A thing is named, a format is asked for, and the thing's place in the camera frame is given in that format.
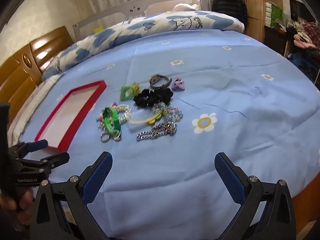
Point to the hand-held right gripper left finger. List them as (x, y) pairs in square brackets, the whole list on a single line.
[(97, 177)]

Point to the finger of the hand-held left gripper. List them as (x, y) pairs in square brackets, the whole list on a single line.
[(53, 161), (35, 146)]

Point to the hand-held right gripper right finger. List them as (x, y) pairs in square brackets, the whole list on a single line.
[(228, 175)]

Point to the red jewelry tray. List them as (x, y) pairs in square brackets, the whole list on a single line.
[(67, 115)]

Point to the black scrunchie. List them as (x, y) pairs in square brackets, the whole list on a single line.
[(145, 97)]

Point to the purple hair clip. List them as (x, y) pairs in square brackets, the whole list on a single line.
[(178, 85)]

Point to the grey wrist watch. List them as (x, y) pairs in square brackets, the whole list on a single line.
[(155, 80)]

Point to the person's left hand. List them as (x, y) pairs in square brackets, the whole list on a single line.
[(23, 201)]

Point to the wooden headboard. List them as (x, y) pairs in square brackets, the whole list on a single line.
[(15, 80)]

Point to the clear flower hair comb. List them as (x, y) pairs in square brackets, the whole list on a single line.
[(140, 122)]

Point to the blue floral bed sheet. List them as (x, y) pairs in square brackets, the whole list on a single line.
[(225, 92)]

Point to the pile of clothes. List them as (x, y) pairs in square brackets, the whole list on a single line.
[(303, 35)]

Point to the blue white patterned pillow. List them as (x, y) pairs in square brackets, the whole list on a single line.
[(160, 27)]

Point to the green bag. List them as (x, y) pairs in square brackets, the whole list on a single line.
[(276, 15)]

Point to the black puffer jacket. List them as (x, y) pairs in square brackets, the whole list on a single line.
[(227, 2)]

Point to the white plush toy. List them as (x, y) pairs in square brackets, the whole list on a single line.
[(185, 6)]

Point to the wooden wardrobe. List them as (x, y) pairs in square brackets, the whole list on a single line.
[(252, 0)]

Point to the black monitor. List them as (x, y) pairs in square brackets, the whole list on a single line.
[(300, 8)]

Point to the wooden bed frame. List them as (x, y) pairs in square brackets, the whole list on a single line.
[(307, 205)]

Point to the white bed rail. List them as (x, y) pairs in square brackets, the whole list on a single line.
[(112, 12)]

